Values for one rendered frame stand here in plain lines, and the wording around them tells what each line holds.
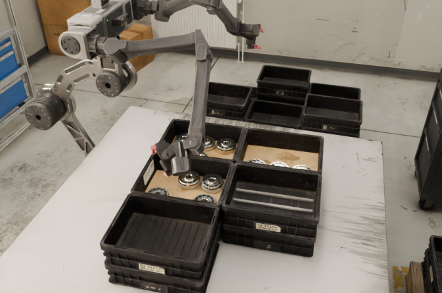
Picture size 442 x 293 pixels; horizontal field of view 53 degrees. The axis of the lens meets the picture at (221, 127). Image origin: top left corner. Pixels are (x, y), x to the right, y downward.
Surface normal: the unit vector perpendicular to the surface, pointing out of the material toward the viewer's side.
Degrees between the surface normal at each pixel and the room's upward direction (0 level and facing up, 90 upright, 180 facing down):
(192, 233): 0
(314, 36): 90
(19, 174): 0
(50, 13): 90
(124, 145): 0
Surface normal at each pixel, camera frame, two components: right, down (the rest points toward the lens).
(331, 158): 0.00, -0.83
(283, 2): -0.26, 0.54
